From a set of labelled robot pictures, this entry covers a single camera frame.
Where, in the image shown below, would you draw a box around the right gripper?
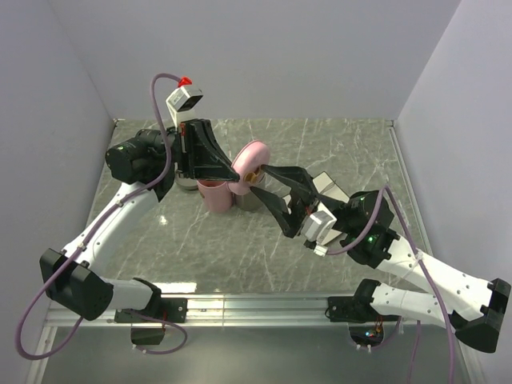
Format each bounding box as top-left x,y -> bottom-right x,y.
250,162 -> 345,238

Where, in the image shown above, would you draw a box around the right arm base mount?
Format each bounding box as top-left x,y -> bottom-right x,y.
319,295 -> 385,349

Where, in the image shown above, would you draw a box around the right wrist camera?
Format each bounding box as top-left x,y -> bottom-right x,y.
300,210 -> 340,257

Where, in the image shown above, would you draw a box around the grey lid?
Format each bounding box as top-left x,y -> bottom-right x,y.
175,177 -> 198,192

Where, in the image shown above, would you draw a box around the aluminium rail frame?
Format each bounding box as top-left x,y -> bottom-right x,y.
42,121 -> 461,383

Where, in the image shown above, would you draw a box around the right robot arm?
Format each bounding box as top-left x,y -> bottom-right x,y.
244,165 -> 511,354

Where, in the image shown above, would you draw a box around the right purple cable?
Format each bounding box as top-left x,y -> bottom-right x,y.
323,186 -> 457,384

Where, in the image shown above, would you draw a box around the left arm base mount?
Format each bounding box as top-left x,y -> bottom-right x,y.
114,298 -> 188,353

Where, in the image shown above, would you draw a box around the pink lid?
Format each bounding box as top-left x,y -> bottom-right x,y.
227,140 -> 270,196

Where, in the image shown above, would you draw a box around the white square plate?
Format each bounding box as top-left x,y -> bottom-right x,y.
283,172 -> 349,239

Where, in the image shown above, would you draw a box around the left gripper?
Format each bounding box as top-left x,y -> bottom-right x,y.
136,119 -> 242,183

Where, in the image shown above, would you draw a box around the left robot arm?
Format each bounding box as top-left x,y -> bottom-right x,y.
39,118 -> 240,322

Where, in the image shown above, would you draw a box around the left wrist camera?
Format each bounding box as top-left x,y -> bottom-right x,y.
166,85 -> 203,127

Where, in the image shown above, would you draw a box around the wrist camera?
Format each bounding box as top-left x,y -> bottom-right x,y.
300,210 -> 340,257
166,85 -> 203,127

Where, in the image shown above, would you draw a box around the grey cylinder container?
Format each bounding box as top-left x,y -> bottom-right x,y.
234,190 -> 264,212

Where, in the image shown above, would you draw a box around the pink cylinder container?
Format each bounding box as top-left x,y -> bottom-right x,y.
197,180 -> 233,214

